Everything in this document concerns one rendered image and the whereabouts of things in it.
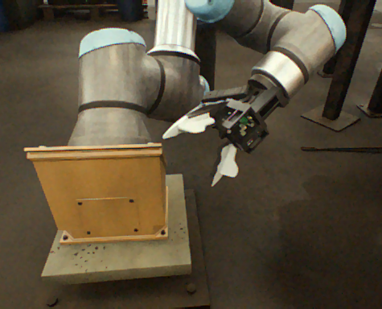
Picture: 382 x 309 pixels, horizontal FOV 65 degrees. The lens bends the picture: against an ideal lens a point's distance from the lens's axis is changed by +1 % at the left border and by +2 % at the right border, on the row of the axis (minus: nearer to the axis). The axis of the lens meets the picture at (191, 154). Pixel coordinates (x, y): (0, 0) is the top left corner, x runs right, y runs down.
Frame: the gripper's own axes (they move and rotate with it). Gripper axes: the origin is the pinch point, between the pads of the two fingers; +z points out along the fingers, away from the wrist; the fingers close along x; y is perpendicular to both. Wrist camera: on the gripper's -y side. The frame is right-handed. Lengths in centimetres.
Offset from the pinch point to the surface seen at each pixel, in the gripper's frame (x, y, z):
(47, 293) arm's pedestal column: 8.1, -15.9, 44.5
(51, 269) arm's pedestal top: 2.1, -11.9, 36.5
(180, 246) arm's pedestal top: 18.8, -5.2, 14.7
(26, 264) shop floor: 5, -29, 48
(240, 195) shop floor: 43, -26, -6
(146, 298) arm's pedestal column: 21.5, -4.4, 28.8
